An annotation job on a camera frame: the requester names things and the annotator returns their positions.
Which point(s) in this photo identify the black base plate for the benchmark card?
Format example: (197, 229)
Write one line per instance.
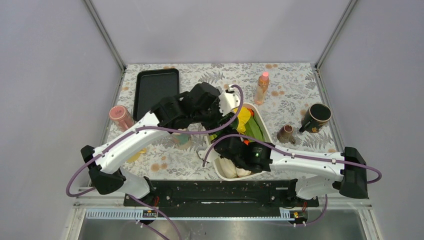
(222, 199)

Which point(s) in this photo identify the green cucumber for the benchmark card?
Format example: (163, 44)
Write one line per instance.
(253, 130)

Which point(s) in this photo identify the yellow mug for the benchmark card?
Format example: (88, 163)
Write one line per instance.
(136, 156)

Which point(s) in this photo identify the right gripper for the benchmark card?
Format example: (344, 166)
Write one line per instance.
(219, 154)

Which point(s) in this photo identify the yellow napa cabbage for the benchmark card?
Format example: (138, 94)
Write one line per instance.
(243, 117)

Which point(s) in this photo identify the black gold mug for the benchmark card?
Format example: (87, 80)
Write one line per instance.
(315, 118)

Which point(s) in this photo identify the floral tablecloth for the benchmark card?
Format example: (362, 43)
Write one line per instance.
(292, 89)

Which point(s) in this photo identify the green bok choy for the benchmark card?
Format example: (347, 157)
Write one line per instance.
(239, 172)

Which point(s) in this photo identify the black baking tray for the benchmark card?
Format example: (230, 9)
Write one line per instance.
(152, 86)

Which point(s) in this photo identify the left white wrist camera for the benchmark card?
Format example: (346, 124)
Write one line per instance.
(227, 102)

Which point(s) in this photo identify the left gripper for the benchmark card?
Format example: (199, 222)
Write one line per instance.
(215, 123)

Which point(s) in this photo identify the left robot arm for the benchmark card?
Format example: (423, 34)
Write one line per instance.
(203, 104)

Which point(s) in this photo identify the pink upside-down mug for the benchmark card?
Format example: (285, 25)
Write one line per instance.
(121, 117)

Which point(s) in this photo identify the white green leek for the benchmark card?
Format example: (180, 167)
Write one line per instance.
(228, 168)

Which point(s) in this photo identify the white vegetable basin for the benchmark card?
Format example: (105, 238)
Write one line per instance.
(215, 172)

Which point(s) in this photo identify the beige teal upside-down mug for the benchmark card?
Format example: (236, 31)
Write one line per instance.
(182, 141)

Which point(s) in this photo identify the small brown cup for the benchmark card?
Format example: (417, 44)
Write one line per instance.
(285, 134)

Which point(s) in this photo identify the pink drink bottle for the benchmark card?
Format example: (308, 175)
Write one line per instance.
(262, 88)

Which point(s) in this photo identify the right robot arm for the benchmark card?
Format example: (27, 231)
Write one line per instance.
(343, 172)

